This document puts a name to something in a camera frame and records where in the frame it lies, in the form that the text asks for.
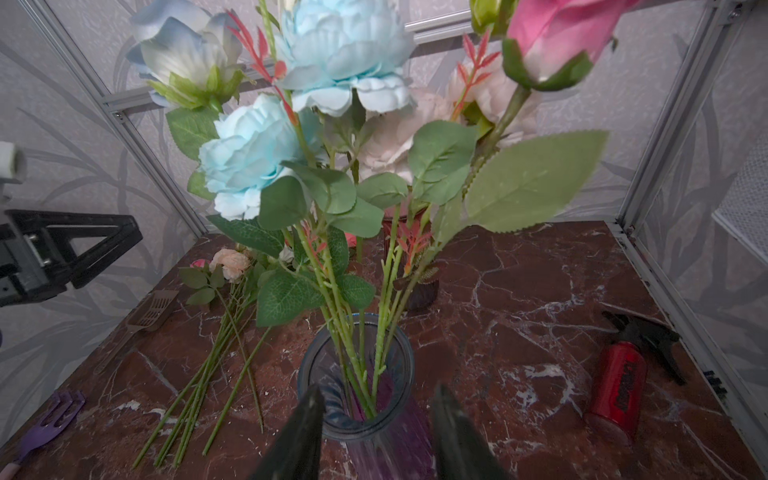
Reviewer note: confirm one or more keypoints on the red glass vase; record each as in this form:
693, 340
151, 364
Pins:
418, 292

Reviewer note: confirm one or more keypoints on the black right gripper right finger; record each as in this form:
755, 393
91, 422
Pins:
460, 451

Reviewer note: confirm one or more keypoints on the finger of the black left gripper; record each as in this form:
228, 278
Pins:
82, 245

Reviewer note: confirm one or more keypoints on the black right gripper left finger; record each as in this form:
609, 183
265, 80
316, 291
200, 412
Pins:
296, 452

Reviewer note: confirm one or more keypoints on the pale pink rose spray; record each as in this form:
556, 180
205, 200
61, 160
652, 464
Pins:
447, 155

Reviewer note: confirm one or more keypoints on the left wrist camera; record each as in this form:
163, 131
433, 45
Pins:
13, 167

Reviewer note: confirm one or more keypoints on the white blue rose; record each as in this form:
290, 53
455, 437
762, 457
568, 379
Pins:
188, 56

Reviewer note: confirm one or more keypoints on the teal peony spray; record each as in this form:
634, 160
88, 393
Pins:
287, 165

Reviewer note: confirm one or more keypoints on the white wire basket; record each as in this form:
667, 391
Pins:
743, 210

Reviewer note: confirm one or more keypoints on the purple pink garden rake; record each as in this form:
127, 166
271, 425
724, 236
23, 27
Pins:
65, 407

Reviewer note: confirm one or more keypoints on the red spray bottle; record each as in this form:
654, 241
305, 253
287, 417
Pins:
617, 392

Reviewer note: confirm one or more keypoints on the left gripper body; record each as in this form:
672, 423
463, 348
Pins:
25, 260

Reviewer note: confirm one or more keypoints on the blue purple glass vase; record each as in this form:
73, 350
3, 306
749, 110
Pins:
375, 422

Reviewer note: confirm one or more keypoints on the flower bunch on table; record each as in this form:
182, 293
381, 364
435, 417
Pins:
222, 290

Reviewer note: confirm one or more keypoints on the pink rose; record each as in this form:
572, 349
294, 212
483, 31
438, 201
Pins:
549, 46

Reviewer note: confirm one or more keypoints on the brown slotted scoop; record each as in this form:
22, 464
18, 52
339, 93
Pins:
149, 316

